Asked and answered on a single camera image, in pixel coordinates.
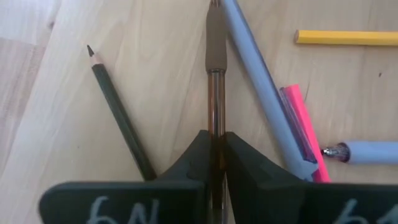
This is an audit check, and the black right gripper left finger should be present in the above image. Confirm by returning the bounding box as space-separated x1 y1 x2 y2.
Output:
38 129 213 224

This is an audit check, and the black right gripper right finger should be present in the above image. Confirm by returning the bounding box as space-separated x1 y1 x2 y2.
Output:
226 131 398 224

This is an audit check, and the pink pencil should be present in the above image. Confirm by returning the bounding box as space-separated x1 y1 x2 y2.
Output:
281 83 331 184

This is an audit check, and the lavender pen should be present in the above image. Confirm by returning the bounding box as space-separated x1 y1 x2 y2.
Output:
320 141 398 166

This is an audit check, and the light blue pen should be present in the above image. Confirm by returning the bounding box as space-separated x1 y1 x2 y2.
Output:
220 0 319 182

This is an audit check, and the brown pen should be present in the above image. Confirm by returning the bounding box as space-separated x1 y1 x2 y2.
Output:
205 0 228 224

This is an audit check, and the yellow pencil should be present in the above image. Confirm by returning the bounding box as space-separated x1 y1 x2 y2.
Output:
293 29 398 47

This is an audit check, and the black pencil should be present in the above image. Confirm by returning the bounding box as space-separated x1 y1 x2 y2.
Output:
86 44 158 182

